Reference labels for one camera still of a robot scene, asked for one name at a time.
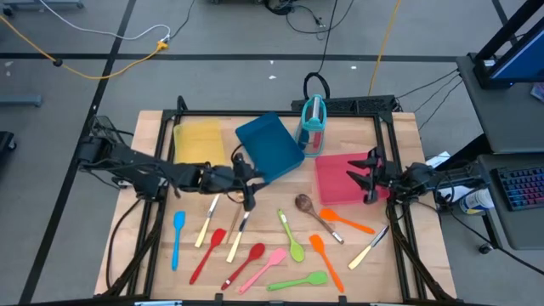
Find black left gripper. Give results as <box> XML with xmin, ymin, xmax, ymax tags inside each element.
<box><xmin>198</xmin><ymin>153</ymin><xmax>269</xmax><ymax>213</ymax></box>

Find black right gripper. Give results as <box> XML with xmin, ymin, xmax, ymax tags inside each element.
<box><xmin>345</xmin><ymin>146</ymin><xmax>403</xmax><ymax>206</ymax></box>

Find gold metal spoon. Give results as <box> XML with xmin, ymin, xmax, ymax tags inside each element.
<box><xmin>226</xmin><ymin>193</ymin><xmax>244</xmax><ymax>244</ymax></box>

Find blue plastic tray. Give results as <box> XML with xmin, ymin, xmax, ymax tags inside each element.
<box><xmin>235</xmin><ymin>110</ymin><xmax>306</xmax><ymax>184</ymax></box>

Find orange silicone spoon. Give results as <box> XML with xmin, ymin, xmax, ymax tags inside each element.
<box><xmin>319</xmin><ymin>207</ymin><xmax>377</xmax><ymax>235</ymax></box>

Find brown wooden spoon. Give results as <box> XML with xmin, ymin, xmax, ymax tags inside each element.
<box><xmin>294</xmin><ymin>193</ymin><xmax>345</xmax><ymax>246</ymax></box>

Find red silicone spatula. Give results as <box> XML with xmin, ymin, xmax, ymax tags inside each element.
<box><xmin>189</xmin><ymin>228</ymin><xmax>228</xmax><ymax>286</ymax></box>

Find cream handled table knife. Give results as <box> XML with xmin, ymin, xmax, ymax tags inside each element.
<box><xmin>194</xmin><ymin>194</ymin><xmax>221</xmax><ymax>249</ymax></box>
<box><xmin>348</xmin><ymin>224</ymin><xmax>390</xmax><ymax>271</ymax></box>
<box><xmin>225</xmin><ymin>211</ymin><xmax>251</xmax><ymax>264</ymax></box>

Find red silicone spoon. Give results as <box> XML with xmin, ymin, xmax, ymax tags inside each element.
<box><xmin>220</xmin><ymin>242</ymin><xmax>267</xmax><ymax>292</ymax></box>

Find blue silicone spatula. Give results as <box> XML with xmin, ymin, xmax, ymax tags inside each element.
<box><xmin>171</xmin><ymin>210</ymin><xmax>187</xmax><ymax>272</ymax></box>

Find orange silicone spatula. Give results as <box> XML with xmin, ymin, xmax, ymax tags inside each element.
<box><xmin>309</xmin><ymin>234</ymin><xmax>345</xmax><ymax>294</ymax></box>

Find green silicone spoon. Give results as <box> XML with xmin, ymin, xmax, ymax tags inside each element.
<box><xmin>277</xmin><ymin>207</ymin><xmax>306</xmax><ymax>264</ymax></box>

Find pink plastic tray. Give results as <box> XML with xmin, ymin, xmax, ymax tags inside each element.
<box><xmin>314</xmin><ymin>151</ymin><xmax>390</xmax><ymax>207</ymax></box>

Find yellow plastic tray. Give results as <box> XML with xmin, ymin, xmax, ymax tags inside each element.
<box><xmin>173</xmin><ymin>120</ymin><xmax>227</xmax><ymax>167</ymax></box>

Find black power box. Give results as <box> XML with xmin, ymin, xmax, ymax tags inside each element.
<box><xmin>291</xmin><ymin>94</ymin><xmax>397</xmax><ymax>114</ymax></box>

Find teal metal box grater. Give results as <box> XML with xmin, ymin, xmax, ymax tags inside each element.
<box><xmin>294</xmin><ymin>93</ymin><xmax>329</xmax><ymax>159</ymax></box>

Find white paper sheet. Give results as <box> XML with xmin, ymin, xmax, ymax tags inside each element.
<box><xmin>424</xmin><ymin>150</ymin><xmax>452</xmax><ymax>169</ymax></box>

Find pink silicone spatula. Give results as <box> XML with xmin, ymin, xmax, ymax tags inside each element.
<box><xmin>237</xmin><ymin>247</ymin><xmax>288</xmax><ymax>296</ymax></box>

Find green silicone spatula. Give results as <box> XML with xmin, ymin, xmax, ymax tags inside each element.
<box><xmin>266</xmin><ymin>270</ymin><xmax>329</xmax><ymax>292</ymax></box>

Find white bottle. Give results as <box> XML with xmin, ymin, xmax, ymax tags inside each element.
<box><xmin>458</xmin><ymin>188</ymin><xmax>496</xmax><ymax>215</ymax></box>

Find grey side desk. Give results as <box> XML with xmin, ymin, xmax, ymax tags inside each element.
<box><xmin>456</xmin><ymin>53</ymin><xmax>544</xmax><ymax>154</ymax></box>

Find backlit rainbow keyboard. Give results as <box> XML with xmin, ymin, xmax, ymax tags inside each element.
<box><xmin>495</xmin><ymin>166</ymin><xmax>544</xmax><ymax>213</ymax></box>

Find grey keyboard desk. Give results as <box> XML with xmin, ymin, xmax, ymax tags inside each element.
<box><xmin>478</xmin><ymin>153</ymin><xmax>544</xmax><ymax>251</ymax></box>

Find computer monitor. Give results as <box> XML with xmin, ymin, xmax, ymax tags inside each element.
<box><xmin>488</xmin><ymin>25</ymin><xmax>544</xmax><ymax>84</ymax></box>

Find black monitor stand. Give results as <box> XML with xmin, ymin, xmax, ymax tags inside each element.
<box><xmin>473</xmin><ymin>0</ymin><xmax>544</xmax><ymax>90</ymax></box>

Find grey cart base bar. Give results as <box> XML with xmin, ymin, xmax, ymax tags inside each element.
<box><xmin>0</xmin><ymin>93</ymin><xmax>44</xmax><ymax>108</ymax></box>
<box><xmin>2</xmin><ymin>0</ymin><xmax>85</xmax><ymax>11</ymax></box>

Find black looped floor cable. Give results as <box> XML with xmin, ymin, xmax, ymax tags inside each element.
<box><xmin>302</xmin><ymin>0</ymin><xmax>341</xmax><ymax>101</ymax></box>

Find yellow hanging cable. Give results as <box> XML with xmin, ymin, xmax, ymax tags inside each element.
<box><xmin>367</xmin><ymin>0</ymin><xmax>403</xmax><ymax>97</ymax></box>

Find yellow floor extension cable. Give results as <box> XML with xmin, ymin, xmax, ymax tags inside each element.
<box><xmin>0</xmin><ymin>14</ymin><xmax>169</xmax><ymax>82</ymax></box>

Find white floor cable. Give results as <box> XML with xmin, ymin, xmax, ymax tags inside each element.
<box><xmin>37</xmin><ymin>0</ymin><xmax>173</xmax><ymax>43</ymax></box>

